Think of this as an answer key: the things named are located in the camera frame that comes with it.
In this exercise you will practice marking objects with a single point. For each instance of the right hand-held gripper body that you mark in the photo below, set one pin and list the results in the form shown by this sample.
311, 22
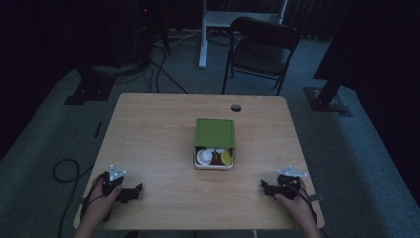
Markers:
290, 186

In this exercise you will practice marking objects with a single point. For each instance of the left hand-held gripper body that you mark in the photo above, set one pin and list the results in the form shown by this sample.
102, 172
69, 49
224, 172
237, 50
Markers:
112, 186

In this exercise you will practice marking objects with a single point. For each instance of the white storage box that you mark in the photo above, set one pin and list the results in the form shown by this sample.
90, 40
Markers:
214, 167

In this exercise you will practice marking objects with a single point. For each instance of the green box lid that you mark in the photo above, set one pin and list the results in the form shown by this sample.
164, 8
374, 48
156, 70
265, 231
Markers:
215, 133

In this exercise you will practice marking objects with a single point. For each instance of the person's right hand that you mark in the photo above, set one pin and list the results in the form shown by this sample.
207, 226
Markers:
297, 208

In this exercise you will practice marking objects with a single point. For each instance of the person's left hand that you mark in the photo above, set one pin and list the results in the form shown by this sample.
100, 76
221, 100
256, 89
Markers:
99, 206

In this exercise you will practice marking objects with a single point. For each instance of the small grey tab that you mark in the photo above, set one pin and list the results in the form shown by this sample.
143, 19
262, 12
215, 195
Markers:
317, 197

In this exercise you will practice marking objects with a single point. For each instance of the yellow round lid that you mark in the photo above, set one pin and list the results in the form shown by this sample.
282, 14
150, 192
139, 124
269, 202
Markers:
227, 158

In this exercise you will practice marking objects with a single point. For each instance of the black strip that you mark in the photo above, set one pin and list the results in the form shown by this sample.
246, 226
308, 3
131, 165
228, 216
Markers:
97, 129

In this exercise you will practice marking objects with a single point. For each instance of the small white item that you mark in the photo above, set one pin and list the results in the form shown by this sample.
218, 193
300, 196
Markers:
219, 150

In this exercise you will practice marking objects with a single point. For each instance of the white round cup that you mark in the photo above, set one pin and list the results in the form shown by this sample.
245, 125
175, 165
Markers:
204, 156

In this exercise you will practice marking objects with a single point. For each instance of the black metal stand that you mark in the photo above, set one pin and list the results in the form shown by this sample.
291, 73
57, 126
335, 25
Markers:
326, 99
93, 90

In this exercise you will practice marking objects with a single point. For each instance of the black folding chair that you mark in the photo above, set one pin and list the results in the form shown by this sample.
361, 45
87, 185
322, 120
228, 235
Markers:
261, 53

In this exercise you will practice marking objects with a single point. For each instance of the dark equipment cabinet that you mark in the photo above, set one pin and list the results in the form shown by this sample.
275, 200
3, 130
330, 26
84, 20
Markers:
128, 33

